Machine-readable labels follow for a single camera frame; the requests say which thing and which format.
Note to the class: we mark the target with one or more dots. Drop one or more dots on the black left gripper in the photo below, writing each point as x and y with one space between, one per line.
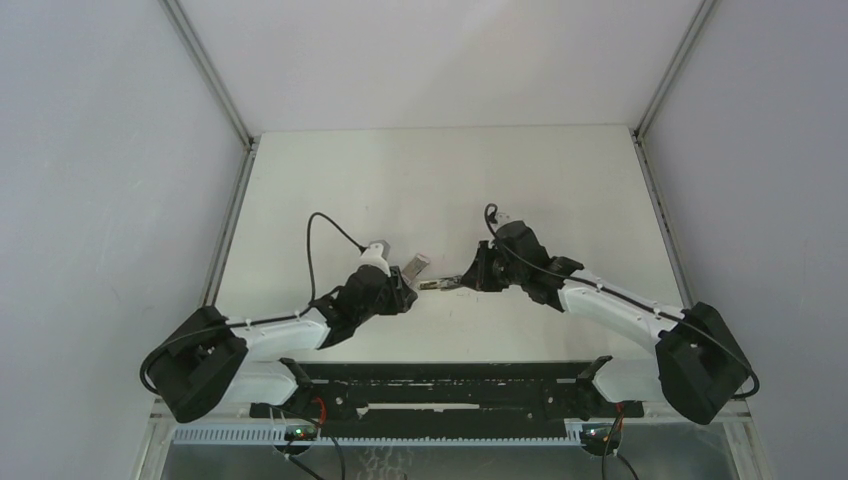
401 296

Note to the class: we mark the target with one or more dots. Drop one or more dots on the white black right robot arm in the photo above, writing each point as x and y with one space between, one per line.
695 364

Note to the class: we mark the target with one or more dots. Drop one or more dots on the red white staples box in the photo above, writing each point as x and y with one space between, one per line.
415 267

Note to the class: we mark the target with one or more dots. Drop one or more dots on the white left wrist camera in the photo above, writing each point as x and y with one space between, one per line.
376 255

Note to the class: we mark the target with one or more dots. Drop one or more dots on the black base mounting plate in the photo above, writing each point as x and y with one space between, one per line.
335 390

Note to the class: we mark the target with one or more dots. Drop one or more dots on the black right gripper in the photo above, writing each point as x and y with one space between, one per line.
478 278

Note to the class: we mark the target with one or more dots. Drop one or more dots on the front aluminium rail assembly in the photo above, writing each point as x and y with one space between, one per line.
393 425

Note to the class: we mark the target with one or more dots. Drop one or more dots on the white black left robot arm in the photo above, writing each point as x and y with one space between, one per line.
211 360

